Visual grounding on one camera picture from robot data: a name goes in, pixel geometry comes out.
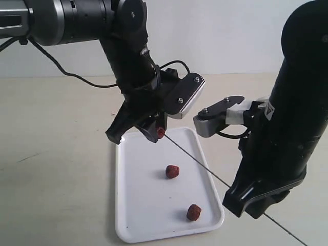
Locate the black right camera cable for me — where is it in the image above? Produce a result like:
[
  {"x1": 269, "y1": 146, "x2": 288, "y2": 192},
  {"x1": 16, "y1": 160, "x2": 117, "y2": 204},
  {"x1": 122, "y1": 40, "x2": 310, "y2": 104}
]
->
[{"x1": 216, "y1": 122, "x2": 251, "y2": 140}]

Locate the dark red meatball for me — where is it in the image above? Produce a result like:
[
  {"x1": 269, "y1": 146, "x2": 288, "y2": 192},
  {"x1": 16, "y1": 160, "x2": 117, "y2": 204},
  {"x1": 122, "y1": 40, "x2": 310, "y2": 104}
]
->
[{"x1": 156, "y1": 127, "x2": 166, "y2": 139}]

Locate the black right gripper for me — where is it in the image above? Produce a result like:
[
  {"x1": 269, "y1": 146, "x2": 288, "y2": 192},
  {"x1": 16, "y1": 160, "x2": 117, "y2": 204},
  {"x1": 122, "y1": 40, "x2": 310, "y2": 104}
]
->
[{"x1": 223, "y1": 101, "x2": 320, "y2": 219}]

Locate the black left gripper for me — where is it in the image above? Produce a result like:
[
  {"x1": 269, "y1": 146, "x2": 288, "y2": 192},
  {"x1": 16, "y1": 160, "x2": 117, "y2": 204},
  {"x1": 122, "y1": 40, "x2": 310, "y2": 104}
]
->
[{"x1": 106, "y1": 68, "x2": 179, "y2": 145}]

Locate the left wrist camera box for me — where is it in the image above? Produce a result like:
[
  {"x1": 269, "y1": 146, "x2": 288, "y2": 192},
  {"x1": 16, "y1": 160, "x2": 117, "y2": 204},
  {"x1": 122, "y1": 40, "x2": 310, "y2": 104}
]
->
[{"x1": 163, "y1": 73, "x2": 206, "y2": 119}]

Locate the white rectangular plastic tray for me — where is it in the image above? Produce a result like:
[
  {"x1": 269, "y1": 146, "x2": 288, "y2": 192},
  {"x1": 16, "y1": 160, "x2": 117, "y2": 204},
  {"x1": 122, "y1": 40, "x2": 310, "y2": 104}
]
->
[{"x1": 115, "y1": 127, "x2": 224, "y2": 243}]

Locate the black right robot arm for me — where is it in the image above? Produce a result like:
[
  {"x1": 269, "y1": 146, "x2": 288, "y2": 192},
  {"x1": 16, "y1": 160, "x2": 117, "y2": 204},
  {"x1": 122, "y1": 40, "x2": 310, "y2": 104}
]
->
[{"x1": 223, "y1": 1, "x2": 327, "y2": 219}]

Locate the thin metal skewer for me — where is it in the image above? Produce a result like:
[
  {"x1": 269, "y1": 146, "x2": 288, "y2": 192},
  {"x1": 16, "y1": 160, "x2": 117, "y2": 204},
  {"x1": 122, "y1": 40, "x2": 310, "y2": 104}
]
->
[{"x1": 164, "y1": 134, "x2": 308, "y2": 246}]

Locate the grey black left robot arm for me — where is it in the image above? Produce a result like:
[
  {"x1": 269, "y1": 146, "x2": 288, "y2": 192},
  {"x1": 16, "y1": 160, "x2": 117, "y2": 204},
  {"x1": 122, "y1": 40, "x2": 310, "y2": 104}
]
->
[{"x1": 1, "y1": 1, "x2": 171, "y2": 144}]

